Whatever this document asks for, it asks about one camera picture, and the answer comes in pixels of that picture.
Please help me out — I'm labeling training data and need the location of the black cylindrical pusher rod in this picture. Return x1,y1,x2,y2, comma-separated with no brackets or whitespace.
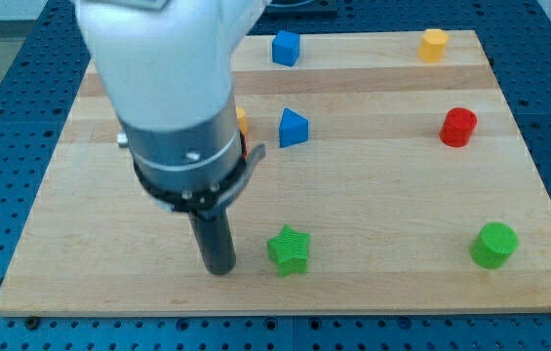
188,211,236,275

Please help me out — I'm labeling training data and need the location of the green star block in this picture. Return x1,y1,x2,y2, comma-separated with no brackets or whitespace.
267,224,310,277

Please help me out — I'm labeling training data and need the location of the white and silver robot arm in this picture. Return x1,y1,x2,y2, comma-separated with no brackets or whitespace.
74,0,267,275

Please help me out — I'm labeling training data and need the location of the yellow block behind arm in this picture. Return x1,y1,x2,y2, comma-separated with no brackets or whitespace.
236,107,249,137

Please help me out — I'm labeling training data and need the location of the blue triangular prism block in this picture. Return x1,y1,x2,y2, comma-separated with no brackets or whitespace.
278,108,309,148

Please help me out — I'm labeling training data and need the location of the wooden board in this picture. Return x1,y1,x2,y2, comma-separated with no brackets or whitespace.
0,30,551,317

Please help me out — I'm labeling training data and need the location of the blue cube block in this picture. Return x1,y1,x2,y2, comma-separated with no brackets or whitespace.
271,30,300,66

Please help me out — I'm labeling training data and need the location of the red cylinder block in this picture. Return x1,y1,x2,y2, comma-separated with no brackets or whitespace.
439,107,478,147

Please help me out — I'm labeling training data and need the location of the green cylinder block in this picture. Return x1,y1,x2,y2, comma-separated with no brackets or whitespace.
469,222,519,269

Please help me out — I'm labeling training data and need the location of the yellow hexagonal block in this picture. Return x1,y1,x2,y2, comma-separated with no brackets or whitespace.
417,28,450,62

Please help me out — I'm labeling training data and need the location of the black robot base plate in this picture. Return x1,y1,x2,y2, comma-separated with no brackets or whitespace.
264,0,339,17

